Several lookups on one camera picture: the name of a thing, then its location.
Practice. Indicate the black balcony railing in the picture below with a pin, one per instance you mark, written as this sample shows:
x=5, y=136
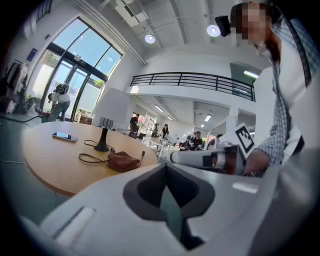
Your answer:
x=190, y=82

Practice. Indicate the person's right forearm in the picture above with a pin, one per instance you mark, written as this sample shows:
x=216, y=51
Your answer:
x=275, y=147

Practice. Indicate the round ceiling light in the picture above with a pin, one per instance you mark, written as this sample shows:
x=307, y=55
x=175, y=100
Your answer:
x=150, y=39
x=213, y=30

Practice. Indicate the large glass entrance window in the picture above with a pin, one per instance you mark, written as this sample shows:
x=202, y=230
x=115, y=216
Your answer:
x=80, y=50

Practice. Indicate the person's body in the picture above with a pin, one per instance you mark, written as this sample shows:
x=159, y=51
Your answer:
x=290, y=75

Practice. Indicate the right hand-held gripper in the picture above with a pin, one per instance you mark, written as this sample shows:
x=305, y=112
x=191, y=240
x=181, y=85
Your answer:
x=232, y=160

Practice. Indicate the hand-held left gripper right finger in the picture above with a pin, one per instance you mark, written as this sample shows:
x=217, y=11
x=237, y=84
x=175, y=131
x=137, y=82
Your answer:
x=230, y=205

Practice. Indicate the wooden planter box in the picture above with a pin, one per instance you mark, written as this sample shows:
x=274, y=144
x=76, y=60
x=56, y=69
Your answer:
x=85, y=120

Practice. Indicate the brown wiping cloth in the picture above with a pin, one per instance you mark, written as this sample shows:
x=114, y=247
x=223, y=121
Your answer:
x=123, y=162

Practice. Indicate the blue wall sign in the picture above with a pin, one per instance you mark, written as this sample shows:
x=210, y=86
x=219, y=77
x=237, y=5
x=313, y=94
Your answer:
x=32, y=54

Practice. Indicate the dark screen smartphone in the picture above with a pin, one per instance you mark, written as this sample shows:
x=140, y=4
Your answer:
x=65, y=136

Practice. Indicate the black head-worn camera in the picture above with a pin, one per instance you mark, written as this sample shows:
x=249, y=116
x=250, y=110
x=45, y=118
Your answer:
x=223, y=25

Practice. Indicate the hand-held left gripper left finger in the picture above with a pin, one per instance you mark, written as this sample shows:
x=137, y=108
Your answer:
x=105, y=225

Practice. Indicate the white ceiling air conditioner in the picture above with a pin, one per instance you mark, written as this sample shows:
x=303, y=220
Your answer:
x=130, y=11

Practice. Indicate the white table with wooden top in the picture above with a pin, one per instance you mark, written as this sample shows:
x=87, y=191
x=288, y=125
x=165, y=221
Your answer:
x=156, y=141

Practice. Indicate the black green backpack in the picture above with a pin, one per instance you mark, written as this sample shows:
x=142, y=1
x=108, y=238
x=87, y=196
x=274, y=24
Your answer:
x=62, y=88

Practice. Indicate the clothes rack with garments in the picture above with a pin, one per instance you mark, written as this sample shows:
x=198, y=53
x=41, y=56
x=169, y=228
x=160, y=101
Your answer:
x=15, y=82

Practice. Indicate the white table lamp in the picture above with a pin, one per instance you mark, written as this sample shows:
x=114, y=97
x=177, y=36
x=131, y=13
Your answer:
x=110, y=105

